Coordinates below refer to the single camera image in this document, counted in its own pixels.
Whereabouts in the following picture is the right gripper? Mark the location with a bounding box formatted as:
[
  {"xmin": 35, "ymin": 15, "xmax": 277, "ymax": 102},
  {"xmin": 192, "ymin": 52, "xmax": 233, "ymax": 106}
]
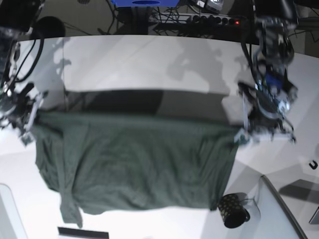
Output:
[{"xmin": 0, "ymin": 83, "xmax": 48, "ymax": 146}]

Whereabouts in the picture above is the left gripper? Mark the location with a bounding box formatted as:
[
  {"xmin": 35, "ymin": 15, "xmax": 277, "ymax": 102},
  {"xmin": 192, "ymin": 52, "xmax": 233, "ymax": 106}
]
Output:
[{"xmin": 234, "ymin": 82, "xmax": 298, "ymax": 145}]

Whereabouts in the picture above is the dark green t-shirt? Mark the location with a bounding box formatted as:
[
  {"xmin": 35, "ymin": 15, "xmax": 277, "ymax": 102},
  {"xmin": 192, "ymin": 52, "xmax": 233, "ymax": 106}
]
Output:
[{"xmin": 32, "ymin": 112, "xmax": 239, "ymax": 227}]

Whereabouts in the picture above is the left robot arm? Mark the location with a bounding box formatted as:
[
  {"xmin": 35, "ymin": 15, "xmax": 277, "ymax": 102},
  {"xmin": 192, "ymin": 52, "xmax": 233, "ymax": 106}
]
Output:
[{"xmin": 234, "ymin": 0, "xmax": 298, "ymax": 143}]

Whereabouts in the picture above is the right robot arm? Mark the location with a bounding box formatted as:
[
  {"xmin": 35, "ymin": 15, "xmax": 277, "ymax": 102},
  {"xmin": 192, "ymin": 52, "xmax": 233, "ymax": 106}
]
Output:
[{"xmin": 0, "ymin": 0, "xmax": 47, "ymax": 146}]

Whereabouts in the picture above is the small black hook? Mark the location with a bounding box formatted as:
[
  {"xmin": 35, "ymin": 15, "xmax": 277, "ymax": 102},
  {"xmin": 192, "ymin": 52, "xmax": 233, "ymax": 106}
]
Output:
[{"xmin": 309, "ymin": 160, "xmax": 318, "ymax": 170}]

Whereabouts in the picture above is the black mug with gold dots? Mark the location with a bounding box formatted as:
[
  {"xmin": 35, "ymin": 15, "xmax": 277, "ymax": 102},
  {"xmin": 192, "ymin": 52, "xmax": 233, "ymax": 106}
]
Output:
[{"xmin": 218, "ymin": 194, "xmax": 250, "ymax": 229}]

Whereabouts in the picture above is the grey metal side table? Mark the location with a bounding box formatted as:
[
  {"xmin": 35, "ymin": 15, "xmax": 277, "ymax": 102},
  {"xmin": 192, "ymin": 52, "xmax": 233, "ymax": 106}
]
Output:
[{"xmin": 255, "ymin": 175, "xmax": 319, "ymax": 239}]

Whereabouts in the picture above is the white rounded panel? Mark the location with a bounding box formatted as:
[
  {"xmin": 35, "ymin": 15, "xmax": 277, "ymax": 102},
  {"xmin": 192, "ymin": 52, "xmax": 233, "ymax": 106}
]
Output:
[{"xmin": 0, "ymin": 183, "xmax": 28, "ymax": 239}]

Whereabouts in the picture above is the black power strip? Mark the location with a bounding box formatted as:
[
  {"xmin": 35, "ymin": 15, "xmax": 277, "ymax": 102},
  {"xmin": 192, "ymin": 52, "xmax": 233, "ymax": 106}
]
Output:
[{"xmin": 149, "ymin": 12, "xmax": 243, "ymax": 26}]

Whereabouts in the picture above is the blue box with oval hole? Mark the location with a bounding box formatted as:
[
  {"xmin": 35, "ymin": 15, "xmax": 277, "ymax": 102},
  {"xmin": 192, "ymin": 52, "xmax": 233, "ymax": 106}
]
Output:
[{"xmin": 111, "ymin": 0, "xmax": 179, "ymax": 7}]

